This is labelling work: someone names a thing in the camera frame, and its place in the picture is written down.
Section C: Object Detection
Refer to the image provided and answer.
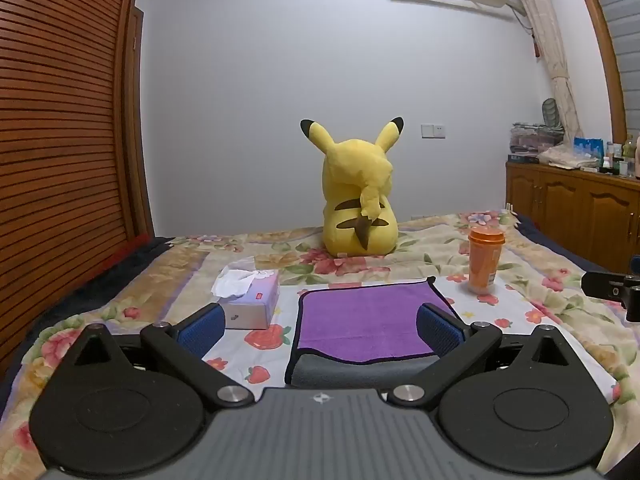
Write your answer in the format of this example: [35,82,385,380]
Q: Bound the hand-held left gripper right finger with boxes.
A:
[388,303,587,407]

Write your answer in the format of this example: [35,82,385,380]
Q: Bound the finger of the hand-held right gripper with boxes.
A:
[581,270,629,307]

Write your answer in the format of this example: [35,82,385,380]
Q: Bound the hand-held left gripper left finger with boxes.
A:
[54,303,254,407]

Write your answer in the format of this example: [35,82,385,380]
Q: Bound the purple towel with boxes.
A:
[297,276,464,366]

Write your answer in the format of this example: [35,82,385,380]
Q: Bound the grey towel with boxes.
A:
[284,346,443,389]

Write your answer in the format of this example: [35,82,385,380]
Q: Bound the tissue box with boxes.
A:
[210,256,281,331]

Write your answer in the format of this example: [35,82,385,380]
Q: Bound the orange lidded cup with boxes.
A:
[467,225,506,295]

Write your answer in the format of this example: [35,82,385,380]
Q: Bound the wooden cabinet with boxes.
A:
[505,159,640,275]

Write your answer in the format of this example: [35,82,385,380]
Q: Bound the beige folded cloth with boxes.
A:
[537,145,602,171]

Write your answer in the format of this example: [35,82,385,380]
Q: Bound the blue tissue packet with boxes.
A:
[573,136,606,169]

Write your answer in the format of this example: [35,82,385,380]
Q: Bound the yellow plush toy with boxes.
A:
[300,116,405,257]

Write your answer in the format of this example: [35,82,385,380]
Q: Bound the clear storage box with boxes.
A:
[508,122,566,164]

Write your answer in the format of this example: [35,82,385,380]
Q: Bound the small green fan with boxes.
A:
[540,97,564,129]

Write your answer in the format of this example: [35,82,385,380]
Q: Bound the wooden louvered wardrobe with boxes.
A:
[0,0,157,378]

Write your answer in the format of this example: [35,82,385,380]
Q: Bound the beige curtain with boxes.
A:
[504,0,584,145]

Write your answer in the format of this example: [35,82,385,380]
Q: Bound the window blinds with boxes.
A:
[583,0,640,137]

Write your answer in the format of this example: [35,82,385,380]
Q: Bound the wooden window frame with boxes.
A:
[567,0,629,149]

